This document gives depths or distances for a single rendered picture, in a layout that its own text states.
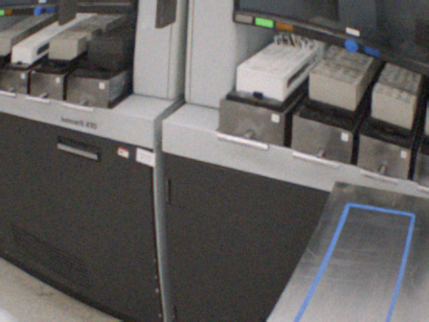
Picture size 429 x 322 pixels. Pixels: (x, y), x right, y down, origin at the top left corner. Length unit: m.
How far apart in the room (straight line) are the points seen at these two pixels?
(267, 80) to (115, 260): 0.65
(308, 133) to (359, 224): 0.40
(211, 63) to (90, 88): 0.28
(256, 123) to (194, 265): 0.40
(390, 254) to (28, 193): 1.22
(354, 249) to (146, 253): 0.84
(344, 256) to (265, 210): 0.57
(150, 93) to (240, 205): 0.32
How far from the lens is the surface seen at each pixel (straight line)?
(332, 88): 1.45
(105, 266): 1.87
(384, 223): 1.08
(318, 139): 1.42
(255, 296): 1.67
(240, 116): 1.46
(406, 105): 1.41
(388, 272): 0.96
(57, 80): 1.69
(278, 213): 1.52
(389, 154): 1.38
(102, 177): 1.70
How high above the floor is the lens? 1.39
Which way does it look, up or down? 28 degrees down
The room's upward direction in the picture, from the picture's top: 2 degrees clockwise
